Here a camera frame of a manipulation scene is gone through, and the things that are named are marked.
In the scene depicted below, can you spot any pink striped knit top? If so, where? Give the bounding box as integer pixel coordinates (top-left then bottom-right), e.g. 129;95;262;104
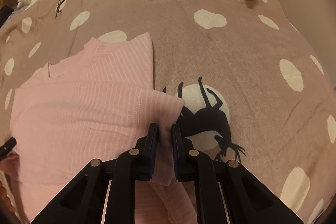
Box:
1;33;197;223

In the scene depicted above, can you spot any left hand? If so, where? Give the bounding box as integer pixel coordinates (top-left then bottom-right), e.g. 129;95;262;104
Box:
0;181;15;213

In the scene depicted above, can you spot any mauve polka dot blanket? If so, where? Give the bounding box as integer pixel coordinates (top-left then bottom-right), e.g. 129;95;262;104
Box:
1;0;335;223

